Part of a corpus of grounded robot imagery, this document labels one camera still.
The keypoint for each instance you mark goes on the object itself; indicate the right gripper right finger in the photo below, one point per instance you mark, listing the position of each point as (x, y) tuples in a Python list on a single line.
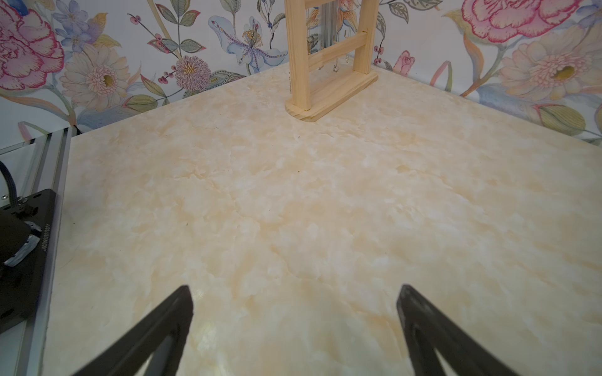
[(429, 333)]

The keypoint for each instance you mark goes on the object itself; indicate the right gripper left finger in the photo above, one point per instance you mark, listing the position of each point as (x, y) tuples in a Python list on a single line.
[(156, 342)]

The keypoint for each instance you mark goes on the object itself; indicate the wooden jewelry display stand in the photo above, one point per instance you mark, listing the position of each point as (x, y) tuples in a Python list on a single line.
[(309, 104)]

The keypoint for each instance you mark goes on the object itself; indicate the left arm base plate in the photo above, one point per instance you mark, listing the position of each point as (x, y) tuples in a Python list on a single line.
[(25, 238)]

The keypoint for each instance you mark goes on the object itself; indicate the aluminium mounting rail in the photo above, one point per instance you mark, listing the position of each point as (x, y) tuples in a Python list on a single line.
[(33, 175)]

